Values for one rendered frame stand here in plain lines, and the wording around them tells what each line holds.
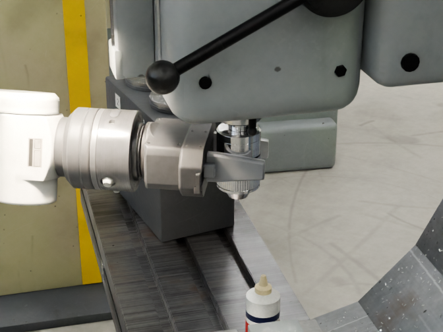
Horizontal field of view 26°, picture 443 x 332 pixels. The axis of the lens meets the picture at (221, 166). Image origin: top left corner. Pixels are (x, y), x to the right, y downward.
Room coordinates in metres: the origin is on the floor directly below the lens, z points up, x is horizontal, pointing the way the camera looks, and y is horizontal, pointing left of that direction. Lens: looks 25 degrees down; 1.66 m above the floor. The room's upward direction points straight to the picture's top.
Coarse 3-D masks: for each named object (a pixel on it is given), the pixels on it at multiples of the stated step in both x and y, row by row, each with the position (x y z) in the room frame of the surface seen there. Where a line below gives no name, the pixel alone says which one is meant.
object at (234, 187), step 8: (216, 136) 0.93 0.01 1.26; (216, 144) 0.93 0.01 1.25; (224, 144) 0.91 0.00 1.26; (232, 144) 0.91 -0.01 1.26; (248, 144) 0.91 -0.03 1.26; (256, 144) 0.92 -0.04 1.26; (224, 152) 0.91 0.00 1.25; (232, 152) 0.91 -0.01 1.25; (240, 152) 0.91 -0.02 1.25; (248, 152) 0.91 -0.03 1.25; (256, 152) 0.92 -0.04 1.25; (216, 184) 0.93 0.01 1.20; (224, 184) 0.91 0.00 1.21; (232, 184) 0.91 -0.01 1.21; (240, 184) 0.91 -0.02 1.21; (248, 184) 0.91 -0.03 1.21; (256, 184) 0.92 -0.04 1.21; (232, 192) 0.91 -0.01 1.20; (240, 192) 0.91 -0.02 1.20; (248, 192) 0.91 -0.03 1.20
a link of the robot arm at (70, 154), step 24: (0, 120) 0.95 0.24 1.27; (24, 120) 0.94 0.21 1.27; (48, 120) 0.94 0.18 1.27; (72, 120) 0.93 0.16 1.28; (0, 144) 0.94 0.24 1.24; (24, 144) 0.93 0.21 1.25; (48, 144) 0.92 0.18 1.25; (72, 144) 0.91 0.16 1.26; (0, 168) 0.93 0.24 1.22; (24, 168) 0.92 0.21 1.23; (48, 168) 0.92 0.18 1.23; (72, 168) 0.91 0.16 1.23; (0, 192) 0.92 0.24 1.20; (24, 192) 0.91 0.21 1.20; (48, 192) 0.92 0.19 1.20
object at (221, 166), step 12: (216, 156) 0.90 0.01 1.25; (228, 156) 0.90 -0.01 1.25; (240, 156) 0.90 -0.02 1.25; (204, 168) 0.89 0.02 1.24; (216, 168) 0.90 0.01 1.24; (228, 168) 0.90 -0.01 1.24; (240, 168) 0.90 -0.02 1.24; (252, 168) 0.90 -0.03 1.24; (264, 168) 0.90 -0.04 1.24; (216, 180) 0.90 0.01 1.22; (228, 180) 0.90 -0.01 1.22; (240, 180) 0.90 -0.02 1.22
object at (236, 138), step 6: (222, 126) 0.93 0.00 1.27; (258, 126) 0.93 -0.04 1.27; (216, 132) 0.93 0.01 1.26; (222, 132) 0.92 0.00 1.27; (228, 132) 0.92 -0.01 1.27; (234, 132) 0.92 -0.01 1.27; (240, 132) 0.92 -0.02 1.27; (246, 132) 0.92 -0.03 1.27; (258, 132) 0.92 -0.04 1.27; (222, 138) 0.91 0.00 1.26; (228, 138) 0.91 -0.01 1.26; (234, 138) 0.91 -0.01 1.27; (240, 138) 0.91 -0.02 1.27; (246, 138) 0.91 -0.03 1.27; (252, 138) 0.91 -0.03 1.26; (258, 138) 0.92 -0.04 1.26; (234, 144) 0.91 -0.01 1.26; (240, 144) 0.91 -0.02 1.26
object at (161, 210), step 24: (120, 96) 1.35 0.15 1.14; (144, 96) 1.32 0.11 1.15; (144, 120) 1.26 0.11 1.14; (120, 192) 1.37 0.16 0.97; (144, 192) 1.27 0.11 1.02; (168, 192) 1.22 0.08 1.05; (216, 192) 1.25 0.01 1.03; (144, 216) 1.27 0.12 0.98; (168, 216) 1.22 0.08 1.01; (192, 216) 1.24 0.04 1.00; (216, 216) 1.25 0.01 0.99
